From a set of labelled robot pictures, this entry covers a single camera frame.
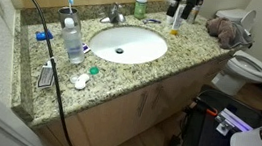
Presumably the white tube with yellow lid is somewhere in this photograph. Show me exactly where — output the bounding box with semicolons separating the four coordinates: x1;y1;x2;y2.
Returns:
170;4;186;35

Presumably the spray can orange cap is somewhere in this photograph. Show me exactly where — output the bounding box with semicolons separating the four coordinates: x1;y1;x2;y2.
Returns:
189;0;203;24

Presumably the blue razor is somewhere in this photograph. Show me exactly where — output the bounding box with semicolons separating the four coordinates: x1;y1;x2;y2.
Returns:
142;19;161;24

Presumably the green soap pump bottle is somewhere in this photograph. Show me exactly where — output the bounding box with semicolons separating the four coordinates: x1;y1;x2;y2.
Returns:
134;0;148;20

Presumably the brown grey towel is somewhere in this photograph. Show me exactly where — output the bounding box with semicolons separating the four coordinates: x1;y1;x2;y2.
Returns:
205;17;254;50

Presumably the white oval sink basin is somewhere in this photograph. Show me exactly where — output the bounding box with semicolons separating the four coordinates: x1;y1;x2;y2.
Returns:
89;26;168;65

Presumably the chrome faucet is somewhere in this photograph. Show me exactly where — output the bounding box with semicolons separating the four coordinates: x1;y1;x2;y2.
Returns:
100;3;126;24

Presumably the white toilet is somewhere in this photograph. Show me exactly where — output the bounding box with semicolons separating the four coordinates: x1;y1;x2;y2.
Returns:
212;8;262;96

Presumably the purple toothpaste tube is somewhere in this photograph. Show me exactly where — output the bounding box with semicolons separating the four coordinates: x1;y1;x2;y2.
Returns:
82;43;91;54

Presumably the green lens case cap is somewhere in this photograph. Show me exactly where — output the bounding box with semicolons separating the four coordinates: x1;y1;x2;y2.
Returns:
89;66;99;75

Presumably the white blue toothbrush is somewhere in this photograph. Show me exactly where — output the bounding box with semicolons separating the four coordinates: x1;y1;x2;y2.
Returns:
68;0;73;14

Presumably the grey cup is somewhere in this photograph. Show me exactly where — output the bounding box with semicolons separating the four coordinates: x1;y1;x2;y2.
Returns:
58;7;81;28

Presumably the clear plastic bottle white cap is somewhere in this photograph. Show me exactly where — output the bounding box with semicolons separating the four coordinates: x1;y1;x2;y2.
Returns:
61;17;85;64

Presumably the black robot cart base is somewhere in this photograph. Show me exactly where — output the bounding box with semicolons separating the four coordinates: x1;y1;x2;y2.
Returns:
169;85;262;146

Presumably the blue small tube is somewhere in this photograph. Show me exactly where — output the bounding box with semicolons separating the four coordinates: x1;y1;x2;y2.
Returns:
35;31;53;41

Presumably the wooden vanity cabinet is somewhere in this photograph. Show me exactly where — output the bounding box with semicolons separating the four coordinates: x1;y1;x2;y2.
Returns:
35;49;230;146

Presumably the black power cable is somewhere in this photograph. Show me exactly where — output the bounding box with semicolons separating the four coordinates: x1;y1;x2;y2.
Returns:
0;0;97;146

